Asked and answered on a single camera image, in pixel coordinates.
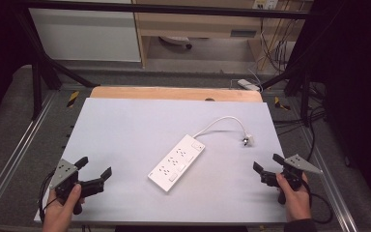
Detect white floor power strip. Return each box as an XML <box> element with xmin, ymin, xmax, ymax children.
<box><xmin>237</xmin><ymin>78</ymin><xmax>261</xmax><ymax>93</ymax></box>

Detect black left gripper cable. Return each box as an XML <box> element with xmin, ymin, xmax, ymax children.
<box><xmin>38</xmin><ymin>169</ymin><xmax>60</xmax><ymax>224</ymax></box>

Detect person's right hand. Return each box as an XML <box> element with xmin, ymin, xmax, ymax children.
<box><xmin>275</xmin><ymin>172</ymin><xmax>313</xmax><ymax>223</ymax></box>

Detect wooden desk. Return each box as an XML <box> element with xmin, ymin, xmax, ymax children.
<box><xmin>131</xmin><ymin>0</ymin><xmax>313</xmax><ymax>70</ymax></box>

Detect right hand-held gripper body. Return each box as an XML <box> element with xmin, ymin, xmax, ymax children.
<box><xmin>259</xmin><ymin>153</ymin><xmax>325</xmax><ymax>206</ymax></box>

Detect white wall outlet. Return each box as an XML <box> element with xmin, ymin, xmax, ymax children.
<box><xmin>251</xmin><ymin>0</ymin><xmax>279</xmax><ymax>11</ymax></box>

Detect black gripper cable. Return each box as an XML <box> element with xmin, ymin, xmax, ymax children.
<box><xmin>301</xmin><ymin>179</ymin><xmax>334</xmax><ymax>225</ymax></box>
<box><xmin>38</xmin><ymin>169</ymin><xmax>60</xmax><ymax>224</ymax></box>

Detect white cabinet panel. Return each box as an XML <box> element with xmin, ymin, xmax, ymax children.
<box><xmin>28</xmin><ymin>7</ymin><xmax>142</xmax><ymax>63</ymax></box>

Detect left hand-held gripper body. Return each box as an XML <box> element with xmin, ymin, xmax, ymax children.
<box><xmin>48</xmin><ymin>158</ymin><xmax>106</xmax><ymax>216</ymax></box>

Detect black floor cables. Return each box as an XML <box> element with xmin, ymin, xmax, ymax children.
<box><xmin>271</xmin><ymin>81</ymin><xmax>328</xmax><ymax>163</ymax></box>

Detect office chair base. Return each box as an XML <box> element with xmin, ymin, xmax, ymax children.
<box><xmin>158</xmin><ymin>35</ymin><xmax>194</xmax><ymax>50</ymax></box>

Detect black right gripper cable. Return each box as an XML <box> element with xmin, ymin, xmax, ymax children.
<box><xmin>301</xmin><ymin>179</ymin><xmax>334</xmax><ymax>225</ymax></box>

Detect white power strip cable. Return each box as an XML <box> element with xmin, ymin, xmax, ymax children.
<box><xmin>192</xmin><ymin>115</ymin><xmax>247</xmax><ymax>139</ymax></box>

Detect white power plug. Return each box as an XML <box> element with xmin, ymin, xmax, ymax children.
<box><xmin>242</xmin><ymin>133</ymin><xmax>255</xmax><ymax>147</ymax></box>

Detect wooden board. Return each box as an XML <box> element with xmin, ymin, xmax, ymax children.
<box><xmin>89</xmin><ymin>85</ymin><xmax>264</xmax><ymax>103</ymax></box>

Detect aluminium rail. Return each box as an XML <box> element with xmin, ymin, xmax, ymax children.
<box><xmin>294</xmin><ymin>127</ymin><xmax>359</xmax><ymax>232</ymax></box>
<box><xmin>0</xmin><ymin>92</ymin><xmax>61</xmax><ymax>220</ymax></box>

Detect bundle of hanging cables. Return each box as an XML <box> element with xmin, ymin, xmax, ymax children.
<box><xmin>256</xmin><ymin>9</ymin><xmax>299</xmax><ymax>73</ymax></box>

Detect black metal frame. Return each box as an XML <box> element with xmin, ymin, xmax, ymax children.
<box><xmin>11</xmin><ymin>0</ymin><xmax>323</xmax><ymax>129</ymax></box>

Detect person's left hand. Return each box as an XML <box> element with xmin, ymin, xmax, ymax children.
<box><xmin>42</xmin><ymin>183</ymin><xmax>87</xmax><ymax>232</ymax></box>

